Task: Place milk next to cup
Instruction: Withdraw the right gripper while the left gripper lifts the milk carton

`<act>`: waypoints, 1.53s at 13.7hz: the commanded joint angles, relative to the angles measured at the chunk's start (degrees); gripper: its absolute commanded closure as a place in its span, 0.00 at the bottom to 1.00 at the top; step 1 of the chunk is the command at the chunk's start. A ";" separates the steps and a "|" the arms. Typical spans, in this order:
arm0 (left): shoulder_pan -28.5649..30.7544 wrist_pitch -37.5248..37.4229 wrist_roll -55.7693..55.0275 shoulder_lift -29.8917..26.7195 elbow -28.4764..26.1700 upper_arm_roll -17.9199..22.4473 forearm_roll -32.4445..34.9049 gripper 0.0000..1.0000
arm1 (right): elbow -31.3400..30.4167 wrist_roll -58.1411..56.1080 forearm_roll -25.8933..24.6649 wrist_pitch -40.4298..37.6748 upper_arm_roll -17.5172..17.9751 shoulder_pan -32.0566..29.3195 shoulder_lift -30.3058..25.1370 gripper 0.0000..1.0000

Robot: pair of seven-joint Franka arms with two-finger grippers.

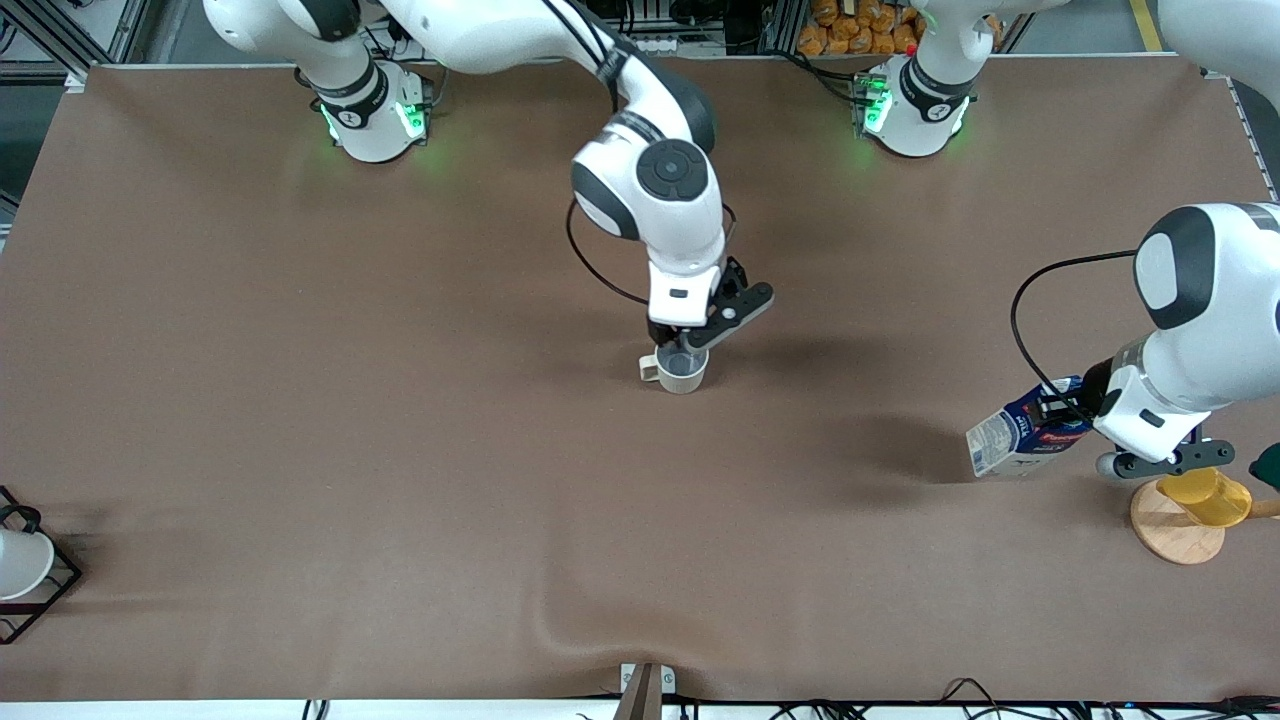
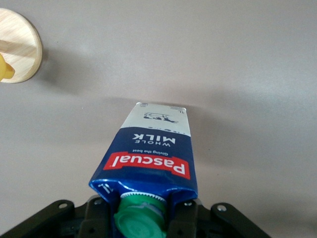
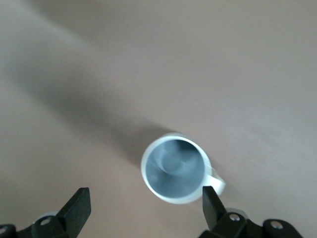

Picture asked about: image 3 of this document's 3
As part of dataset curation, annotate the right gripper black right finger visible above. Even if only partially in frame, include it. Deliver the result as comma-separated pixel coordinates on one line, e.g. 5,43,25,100
199,185,303,238

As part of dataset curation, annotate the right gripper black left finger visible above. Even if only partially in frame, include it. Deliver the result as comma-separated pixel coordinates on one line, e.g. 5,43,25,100
0,187,92,238

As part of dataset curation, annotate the white mug grey inside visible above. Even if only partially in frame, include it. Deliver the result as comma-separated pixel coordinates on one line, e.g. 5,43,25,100
140,132,227,205

